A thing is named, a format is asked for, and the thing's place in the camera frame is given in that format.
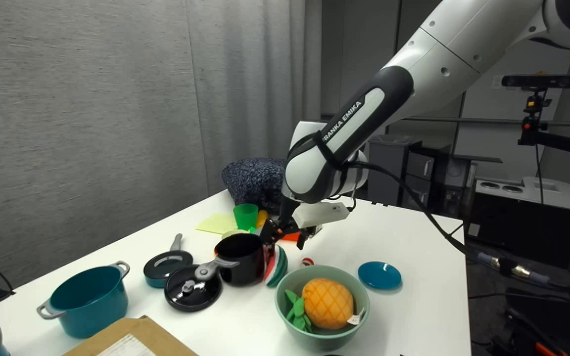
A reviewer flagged grey curtain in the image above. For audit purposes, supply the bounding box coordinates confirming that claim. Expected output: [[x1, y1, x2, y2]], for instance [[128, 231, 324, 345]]
[[0, 0, 322, 298]]

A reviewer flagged green toy cup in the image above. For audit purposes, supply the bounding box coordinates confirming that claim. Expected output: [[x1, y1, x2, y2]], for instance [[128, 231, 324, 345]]
[[231, 201, 260, 232]]

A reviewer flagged orange yellow toy cup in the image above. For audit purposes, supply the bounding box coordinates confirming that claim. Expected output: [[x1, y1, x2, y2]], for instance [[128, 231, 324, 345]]
[[255, 207, 270, 232]]

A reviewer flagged black depth camera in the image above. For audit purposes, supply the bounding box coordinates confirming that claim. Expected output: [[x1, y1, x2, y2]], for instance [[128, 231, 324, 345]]
[[500, 72, 570, 92]]

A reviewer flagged light green bowl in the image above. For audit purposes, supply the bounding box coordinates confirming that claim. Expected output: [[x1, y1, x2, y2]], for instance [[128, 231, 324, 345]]
[[274, 262, 371, 351]]

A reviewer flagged black saucepan with grey handle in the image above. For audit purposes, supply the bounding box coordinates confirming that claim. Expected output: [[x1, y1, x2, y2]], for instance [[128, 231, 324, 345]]
[[193, 231, 268, 288]]

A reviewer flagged watermelon slice plushie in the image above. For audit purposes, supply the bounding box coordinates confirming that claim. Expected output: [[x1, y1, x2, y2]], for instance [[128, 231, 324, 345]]
[[262, 242, 290, 290]]

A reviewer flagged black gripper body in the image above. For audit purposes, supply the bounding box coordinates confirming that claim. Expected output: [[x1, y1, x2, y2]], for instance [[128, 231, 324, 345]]
[[270, 195, 326, 232]]

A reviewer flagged dark pan with handle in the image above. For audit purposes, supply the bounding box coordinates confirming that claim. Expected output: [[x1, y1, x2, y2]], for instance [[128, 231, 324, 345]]
[[142, 231, 195, 290]]

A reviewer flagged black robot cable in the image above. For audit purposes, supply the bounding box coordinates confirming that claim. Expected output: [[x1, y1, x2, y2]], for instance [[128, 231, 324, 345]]
[[346, 155, 570, 294]]

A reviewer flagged black pot lid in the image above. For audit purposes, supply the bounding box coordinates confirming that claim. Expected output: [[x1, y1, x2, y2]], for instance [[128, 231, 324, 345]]
[[162, 262, 223, 312]]

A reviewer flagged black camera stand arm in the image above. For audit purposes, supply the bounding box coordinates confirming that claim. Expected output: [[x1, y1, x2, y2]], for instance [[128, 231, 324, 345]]
[[516, 86, 570, 161]]

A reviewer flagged orange pineapple plushie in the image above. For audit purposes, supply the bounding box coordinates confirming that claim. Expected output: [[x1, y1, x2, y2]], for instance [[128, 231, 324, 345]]
[[282, 276, 365, 331]]

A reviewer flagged black cabinet with white top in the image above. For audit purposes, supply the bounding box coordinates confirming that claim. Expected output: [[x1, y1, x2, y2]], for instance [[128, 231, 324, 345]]
[[470, 175, 570, 264]]

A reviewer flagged blue round plate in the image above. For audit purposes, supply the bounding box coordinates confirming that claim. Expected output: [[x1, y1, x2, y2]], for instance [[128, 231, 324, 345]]
[[355, 258, 405, 292]]

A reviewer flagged dark speckled fuzzy cloth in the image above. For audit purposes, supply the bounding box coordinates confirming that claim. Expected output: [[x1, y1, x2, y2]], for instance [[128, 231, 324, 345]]
[[221, 155, 290, 207]]

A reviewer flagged black equipment rack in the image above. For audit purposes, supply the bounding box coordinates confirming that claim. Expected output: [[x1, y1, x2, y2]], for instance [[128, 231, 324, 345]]
[[365, 134, 504, 219]]

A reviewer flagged pale yellow plate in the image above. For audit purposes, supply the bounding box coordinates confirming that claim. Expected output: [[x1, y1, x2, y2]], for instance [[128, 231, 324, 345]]
[[195, 211, 241, 236]]

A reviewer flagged teal green pot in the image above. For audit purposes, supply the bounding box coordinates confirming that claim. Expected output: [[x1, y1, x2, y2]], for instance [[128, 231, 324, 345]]
[[35, 258, 132, 339]]

